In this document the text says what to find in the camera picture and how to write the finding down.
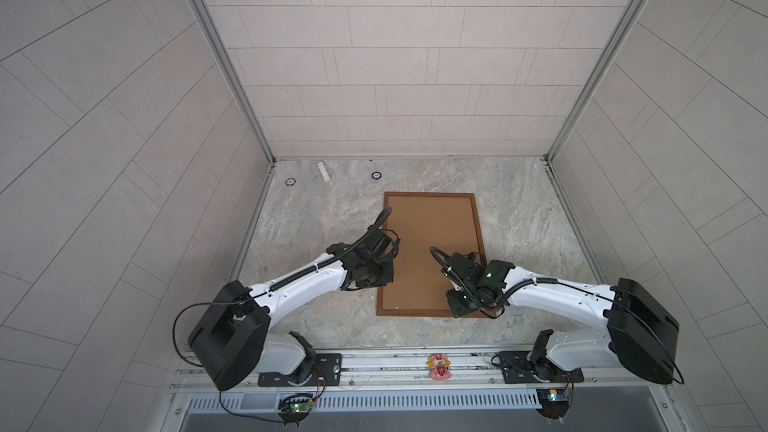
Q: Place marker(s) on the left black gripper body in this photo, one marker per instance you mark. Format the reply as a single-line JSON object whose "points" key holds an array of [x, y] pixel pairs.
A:
{"points": [[376, 273]]}

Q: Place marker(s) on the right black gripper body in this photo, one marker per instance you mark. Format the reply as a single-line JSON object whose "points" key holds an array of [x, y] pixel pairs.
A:
{"points": [[462, 301]]}

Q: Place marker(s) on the brown wooden picture frame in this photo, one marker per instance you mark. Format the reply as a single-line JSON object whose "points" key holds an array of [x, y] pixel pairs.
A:
{"points": [[384, 252]]}

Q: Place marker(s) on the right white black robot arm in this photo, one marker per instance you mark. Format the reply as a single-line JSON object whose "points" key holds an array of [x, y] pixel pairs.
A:
{"points": [[624, 325]]}

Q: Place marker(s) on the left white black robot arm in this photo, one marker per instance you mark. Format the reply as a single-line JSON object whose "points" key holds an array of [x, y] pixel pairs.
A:
{"points": [[234, 336]]}

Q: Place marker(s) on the pink toy figure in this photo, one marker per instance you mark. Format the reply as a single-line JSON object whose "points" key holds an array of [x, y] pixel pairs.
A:
{"points": [[439, 366]]}

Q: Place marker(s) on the white cylinder tube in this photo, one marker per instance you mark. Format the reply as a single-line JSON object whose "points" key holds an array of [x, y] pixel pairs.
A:
{"points": [[323, 172]]}

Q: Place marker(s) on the right green circuit board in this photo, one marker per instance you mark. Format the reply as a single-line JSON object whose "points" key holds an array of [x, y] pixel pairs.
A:
{"points": [[554, 403]]}

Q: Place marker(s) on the green circuit board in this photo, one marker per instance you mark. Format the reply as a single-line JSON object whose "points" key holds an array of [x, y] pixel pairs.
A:
{"points": [[554, 403], [295, 408]]}

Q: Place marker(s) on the left green circuit board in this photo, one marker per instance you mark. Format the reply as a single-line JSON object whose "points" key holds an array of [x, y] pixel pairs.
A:
{"points": [[295, 408]]}

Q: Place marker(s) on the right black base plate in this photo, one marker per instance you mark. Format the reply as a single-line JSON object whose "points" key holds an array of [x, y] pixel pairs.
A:
{"points": [[518, 368]]}

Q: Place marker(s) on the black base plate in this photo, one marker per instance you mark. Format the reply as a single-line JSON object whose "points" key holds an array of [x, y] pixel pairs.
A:
{"points": [[316, 369], [518, 368]]}

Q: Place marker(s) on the aluminium front rail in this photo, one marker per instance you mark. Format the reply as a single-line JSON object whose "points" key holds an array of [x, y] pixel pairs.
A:
{"points": [[406, 369]]}

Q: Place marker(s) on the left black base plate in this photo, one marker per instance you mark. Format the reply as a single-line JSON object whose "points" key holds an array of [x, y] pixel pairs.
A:
{"points": [[316, 369]]}

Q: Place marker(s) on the white vented cable duct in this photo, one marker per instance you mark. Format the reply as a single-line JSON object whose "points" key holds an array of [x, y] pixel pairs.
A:
{"points": [[371, 400]]}

